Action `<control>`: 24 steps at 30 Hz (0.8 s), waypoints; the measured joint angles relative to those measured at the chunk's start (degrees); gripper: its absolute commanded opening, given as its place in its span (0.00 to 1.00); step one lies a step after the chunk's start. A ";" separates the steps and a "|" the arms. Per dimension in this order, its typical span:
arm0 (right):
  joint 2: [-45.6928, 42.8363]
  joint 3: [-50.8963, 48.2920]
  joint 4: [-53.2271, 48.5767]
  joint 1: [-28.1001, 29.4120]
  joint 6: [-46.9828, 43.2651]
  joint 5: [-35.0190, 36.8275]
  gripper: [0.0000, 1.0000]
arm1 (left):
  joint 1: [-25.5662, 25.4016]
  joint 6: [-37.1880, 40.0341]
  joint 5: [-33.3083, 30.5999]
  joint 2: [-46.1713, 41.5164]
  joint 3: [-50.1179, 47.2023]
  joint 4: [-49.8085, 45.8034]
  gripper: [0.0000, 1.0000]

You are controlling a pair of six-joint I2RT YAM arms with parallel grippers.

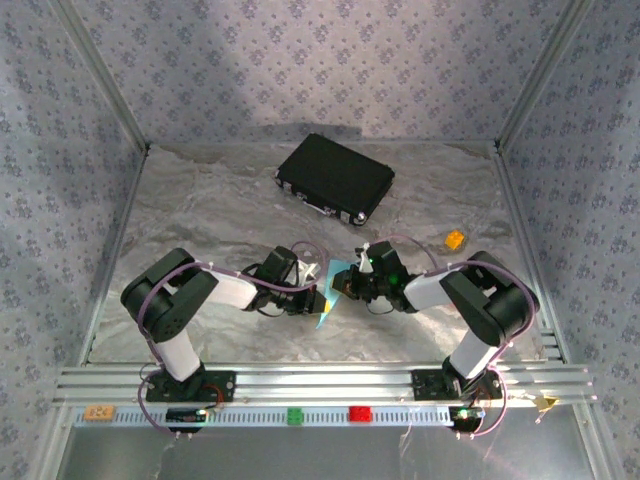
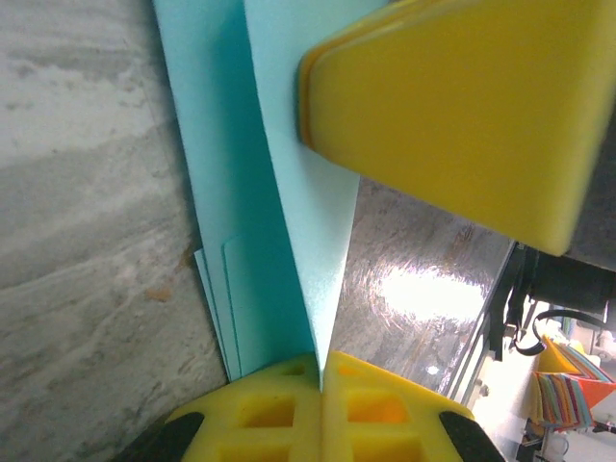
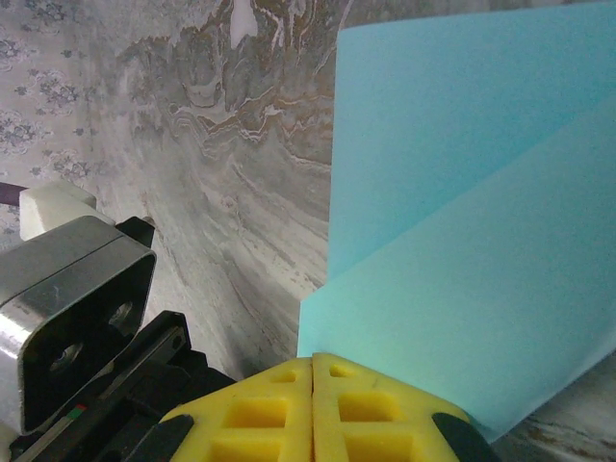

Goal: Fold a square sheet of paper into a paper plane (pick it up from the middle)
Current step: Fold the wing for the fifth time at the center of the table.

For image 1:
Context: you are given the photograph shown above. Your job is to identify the light blue paper sheet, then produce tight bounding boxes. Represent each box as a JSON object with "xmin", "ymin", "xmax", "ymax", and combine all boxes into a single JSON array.
[{"xmin": 314, "ymin": 258, "xmax": 351, "ymax": 330}]

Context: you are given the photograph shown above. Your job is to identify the black hard case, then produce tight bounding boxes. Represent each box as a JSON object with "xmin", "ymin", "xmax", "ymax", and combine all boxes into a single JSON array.
[{"xmin": 273, "ymin": 132, "xmax": 396, "ymax": 227}]

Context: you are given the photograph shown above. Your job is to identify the grey metal panel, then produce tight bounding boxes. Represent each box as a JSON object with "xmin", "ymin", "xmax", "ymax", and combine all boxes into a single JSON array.
[{"xmin": 59, "ymin": 427, "xmax": 596, "ymax": 480}]

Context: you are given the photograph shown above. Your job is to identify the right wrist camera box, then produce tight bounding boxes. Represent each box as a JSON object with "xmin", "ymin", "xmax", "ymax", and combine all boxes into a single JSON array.
[{"xmin": 353, "ymin": 243, "xmax": 375, "ymax": 275}]

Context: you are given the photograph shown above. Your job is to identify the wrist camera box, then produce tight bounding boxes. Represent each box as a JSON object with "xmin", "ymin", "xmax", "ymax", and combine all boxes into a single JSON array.
[
  {"xmin": 353, "ymin": 243, "xmax": 375, "ymax": 275},
  {"xmin": 297, "ymin": 258, "xmax": 322, "ymax": 283}
]

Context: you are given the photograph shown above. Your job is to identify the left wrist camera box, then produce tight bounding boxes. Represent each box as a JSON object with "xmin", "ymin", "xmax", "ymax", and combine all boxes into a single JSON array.
[{"xmin": 297, "ymin": 258, "xmax": 322, "ymax": 283}]

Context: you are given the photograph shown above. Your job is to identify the aluminium mounting rail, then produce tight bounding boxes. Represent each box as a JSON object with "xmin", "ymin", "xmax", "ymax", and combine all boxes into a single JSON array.
[{"xmin": 52, "ymin": 363, "xmax": 599, "ymax": 409}]

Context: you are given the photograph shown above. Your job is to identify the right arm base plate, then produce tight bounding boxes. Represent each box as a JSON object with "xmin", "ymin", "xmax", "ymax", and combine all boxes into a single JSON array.
[{"xmin": 411, "ymin": 368, "xmax": 504, "ymax": 402}]

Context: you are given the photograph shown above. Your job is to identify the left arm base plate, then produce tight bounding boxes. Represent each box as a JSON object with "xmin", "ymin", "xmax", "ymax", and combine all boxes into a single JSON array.
[{"xmin": 144, "ymin": 369, "xmax": 237, "ymax": 404}]

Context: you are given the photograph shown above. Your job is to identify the grey slotted cable duct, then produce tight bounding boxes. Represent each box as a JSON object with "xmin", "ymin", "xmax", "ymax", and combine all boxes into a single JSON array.
[{"xmin": 72, "ymin": 405, "xmax": 485, "ymax": 429}]

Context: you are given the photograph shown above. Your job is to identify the aluminium table side rail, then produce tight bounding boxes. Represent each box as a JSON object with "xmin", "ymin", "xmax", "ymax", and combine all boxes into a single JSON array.
[
  {"xmin": 77, "ymin": 144, "xmax": 151, "ymax": 366},
  {"xmin": 492, "ymin": 144, "xmax": 572, "ymax": 366}
]

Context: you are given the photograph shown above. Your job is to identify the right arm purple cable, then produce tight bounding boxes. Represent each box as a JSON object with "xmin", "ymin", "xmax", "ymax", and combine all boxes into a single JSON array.
[{"xmin": 367, "ymin": 233, "xmax": 542, "ymax": 441}]

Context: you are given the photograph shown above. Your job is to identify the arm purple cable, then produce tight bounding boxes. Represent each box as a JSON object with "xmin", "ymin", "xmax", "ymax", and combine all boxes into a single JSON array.
[
  {"xmin": 367, "ymin": 233, "xmax": 542, "ymax": 441},
  {"xmin": 135, "ymin": 240, "xmax": 331, "ymax": 441}
]

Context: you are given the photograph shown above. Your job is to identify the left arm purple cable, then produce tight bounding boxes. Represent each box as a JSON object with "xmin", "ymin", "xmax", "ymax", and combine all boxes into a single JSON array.
[{"xmin": 135, "ymin": 240, "xmax": 331, "ymax": 441}]

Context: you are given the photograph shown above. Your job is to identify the aluminium frame post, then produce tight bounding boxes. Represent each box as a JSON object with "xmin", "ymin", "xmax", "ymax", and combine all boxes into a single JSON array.
[
  {"xmin": 493, "ymin": 0, "xmax": 599, "ymax": 154},
  {"xmin": 49, "ymin": 0, "xmax": 152, "ymax": 154}
]

